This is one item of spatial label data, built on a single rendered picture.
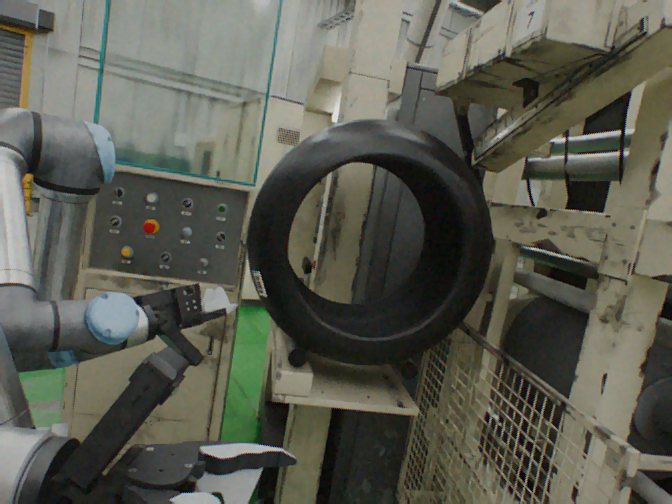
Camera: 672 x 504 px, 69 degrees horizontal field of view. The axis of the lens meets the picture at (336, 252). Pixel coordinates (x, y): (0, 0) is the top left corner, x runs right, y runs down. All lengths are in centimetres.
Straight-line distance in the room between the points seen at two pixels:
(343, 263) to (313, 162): 52
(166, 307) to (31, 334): 28
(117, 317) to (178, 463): 39
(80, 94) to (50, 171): 936
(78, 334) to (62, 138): 39
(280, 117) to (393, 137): 383
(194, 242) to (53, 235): 77
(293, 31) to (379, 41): 991
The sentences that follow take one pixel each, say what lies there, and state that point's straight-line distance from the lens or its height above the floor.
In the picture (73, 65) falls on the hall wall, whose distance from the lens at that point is 1038.
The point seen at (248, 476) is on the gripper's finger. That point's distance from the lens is 51.
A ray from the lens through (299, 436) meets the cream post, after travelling 170.
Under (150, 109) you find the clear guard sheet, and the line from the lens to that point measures 179.
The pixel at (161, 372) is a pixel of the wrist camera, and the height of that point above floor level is 115.
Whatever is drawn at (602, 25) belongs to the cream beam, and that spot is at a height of 168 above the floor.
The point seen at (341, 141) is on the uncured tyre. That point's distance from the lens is 109.
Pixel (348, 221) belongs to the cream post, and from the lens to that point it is 150.
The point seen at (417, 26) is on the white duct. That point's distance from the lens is 212.
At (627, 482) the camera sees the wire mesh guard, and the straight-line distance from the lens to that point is 92.
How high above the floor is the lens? 131
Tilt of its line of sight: 7 degrees down
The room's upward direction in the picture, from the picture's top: 10 degrees clockwise
